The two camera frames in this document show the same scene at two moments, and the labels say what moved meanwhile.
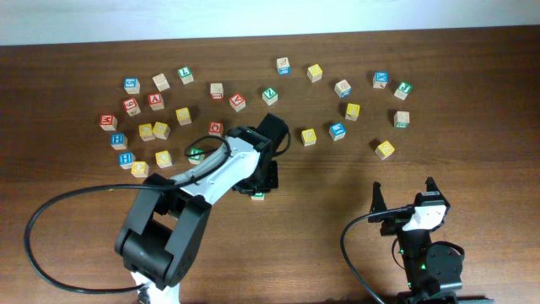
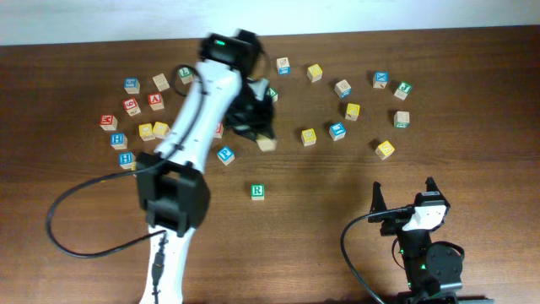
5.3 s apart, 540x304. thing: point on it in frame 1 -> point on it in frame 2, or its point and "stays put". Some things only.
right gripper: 391,225 stays put
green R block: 258,197 stays put
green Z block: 270,95 stays put
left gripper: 272,182 -> 251,120
